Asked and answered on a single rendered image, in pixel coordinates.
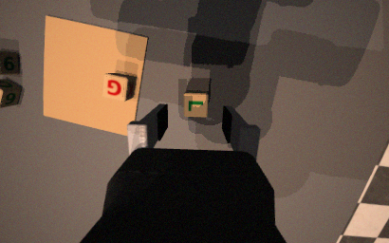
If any orange flat mat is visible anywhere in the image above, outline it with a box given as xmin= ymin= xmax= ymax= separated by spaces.
xmin=44 ymin=16 xmax=148 ymax=136

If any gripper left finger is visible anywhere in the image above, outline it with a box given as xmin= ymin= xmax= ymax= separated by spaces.
xmin=127 ymin=103 xmax=168 ymax=156

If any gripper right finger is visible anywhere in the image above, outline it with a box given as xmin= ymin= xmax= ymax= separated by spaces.
xmin=222 ymin=106 xmax=261 ymax=160

